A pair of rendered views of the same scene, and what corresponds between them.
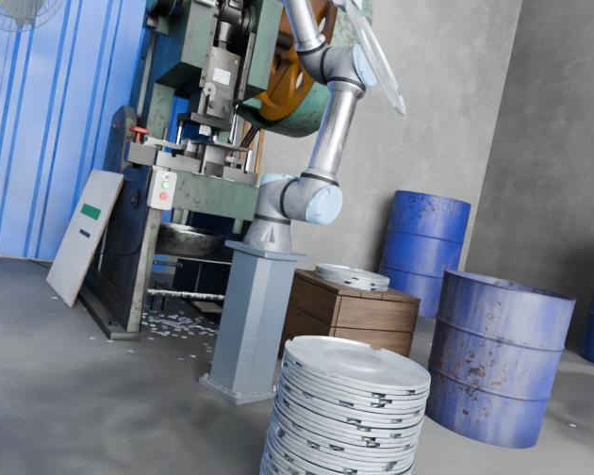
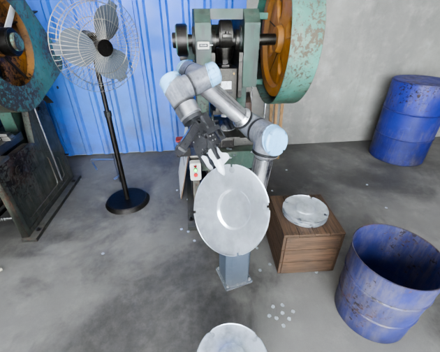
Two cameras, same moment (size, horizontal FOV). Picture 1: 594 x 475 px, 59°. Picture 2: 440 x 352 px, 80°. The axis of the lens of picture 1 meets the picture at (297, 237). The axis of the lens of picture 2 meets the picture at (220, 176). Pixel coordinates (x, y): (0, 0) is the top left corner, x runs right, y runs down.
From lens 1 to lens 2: 111 cm
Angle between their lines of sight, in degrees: 38
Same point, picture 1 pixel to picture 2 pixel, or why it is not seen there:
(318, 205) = not seen: hidden behind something
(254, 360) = (232, 274)
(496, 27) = not seen: outside the picture
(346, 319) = (290, 246)
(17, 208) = (166, 130)
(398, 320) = (328, 244)
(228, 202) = (237, 161)
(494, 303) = (371, 280)
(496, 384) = (369, 316)
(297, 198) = not seen: hidden behind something
